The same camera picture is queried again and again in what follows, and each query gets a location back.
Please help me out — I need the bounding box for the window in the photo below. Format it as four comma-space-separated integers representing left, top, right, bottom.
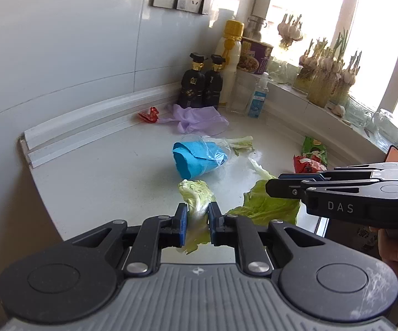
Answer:
213, 0, 398, 118

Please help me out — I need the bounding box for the sanitizer bottle blue label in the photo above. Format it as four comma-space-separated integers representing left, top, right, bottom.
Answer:
247, 72, 269, 119

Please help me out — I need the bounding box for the clear glass jar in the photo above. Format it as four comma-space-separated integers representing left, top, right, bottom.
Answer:
346, 98, 375, 129
271, 57, 298, 84
372, 108, 398, 143

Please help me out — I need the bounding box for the person's right hand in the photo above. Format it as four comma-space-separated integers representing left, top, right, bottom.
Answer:
370, 228, 398, 281

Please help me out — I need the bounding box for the clear plastic bag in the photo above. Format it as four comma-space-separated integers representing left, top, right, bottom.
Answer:
182, 134, 242, 173

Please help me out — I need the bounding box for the pale napa cabbage leaf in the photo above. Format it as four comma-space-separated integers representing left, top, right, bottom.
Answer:
178, 179, 217, 255

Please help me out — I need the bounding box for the red candy wrapper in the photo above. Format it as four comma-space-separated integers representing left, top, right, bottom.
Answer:
137, 106, 160, 124

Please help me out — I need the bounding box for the small blue labelled bottle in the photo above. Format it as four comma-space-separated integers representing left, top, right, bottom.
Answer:
230, 72, 259, 115

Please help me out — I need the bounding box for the red snack packet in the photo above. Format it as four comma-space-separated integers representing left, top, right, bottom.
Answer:
293, 154, 327, 174

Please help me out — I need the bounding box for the white cabbage stalk piece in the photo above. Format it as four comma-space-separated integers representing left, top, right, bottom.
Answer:
204, 135, 255, 151
247, 157, 279, 182

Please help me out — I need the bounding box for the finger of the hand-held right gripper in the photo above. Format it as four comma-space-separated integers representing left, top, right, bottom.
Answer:
278, 163, 398, 181
266, 178, 381, 200

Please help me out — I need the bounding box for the purple plastic glove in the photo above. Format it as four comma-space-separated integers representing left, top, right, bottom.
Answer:
159, 104, 230, 136

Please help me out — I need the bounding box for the white backsplash trim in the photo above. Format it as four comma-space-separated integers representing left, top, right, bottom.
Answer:
20, 83, 183, 168

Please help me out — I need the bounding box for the purple instant noodle cup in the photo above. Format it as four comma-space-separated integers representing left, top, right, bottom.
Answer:
237, 37, 275, 75

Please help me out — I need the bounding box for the cream bottle yellow cap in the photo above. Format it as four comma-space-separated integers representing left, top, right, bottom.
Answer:
218, 20, 245, 106

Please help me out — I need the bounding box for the green snack packet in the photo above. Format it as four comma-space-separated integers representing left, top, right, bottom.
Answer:
301, 136, 328, 166

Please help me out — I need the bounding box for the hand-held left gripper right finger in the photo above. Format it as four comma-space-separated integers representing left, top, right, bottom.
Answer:
209, 202, 336, 277

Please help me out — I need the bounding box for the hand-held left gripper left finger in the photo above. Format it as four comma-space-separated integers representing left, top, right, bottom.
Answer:
59, 203, 188, 277

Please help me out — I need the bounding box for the garlic bulb bunch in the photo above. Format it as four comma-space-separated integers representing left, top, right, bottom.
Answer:
277, 14, 304, 48

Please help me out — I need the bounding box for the steel flask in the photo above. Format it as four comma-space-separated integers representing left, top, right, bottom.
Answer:
245, 14, 267, 42

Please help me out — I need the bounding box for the black sauce bottle gold collar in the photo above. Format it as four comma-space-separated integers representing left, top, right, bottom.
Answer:
177, 52, 208, 110
204, 54, 227, 108

